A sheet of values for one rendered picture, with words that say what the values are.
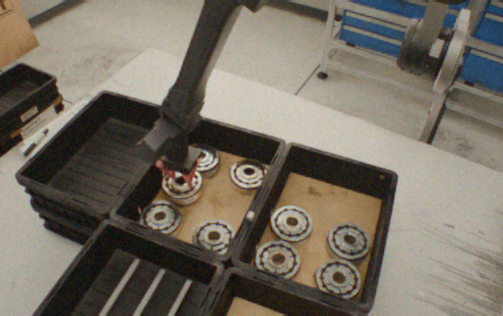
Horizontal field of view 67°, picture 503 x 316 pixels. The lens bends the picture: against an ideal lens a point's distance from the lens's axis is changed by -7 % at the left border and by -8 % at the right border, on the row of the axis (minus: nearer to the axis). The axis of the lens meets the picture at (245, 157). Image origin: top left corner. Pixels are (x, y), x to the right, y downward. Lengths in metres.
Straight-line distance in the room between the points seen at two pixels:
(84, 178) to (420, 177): 1.05
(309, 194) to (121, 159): 0.54
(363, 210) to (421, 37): 0.47
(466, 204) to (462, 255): 0.20
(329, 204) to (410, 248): 0.29
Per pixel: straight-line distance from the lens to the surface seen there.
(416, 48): 1.13
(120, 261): 1.01
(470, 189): 1.48
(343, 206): 1.10
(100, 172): 1.20
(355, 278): 0.95
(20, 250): 1.28
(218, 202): 1.07
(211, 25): 0.64
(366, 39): 2.82
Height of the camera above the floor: 1.67
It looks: 45 degrees down
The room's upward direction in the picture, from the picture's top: 2 degrees clockwise
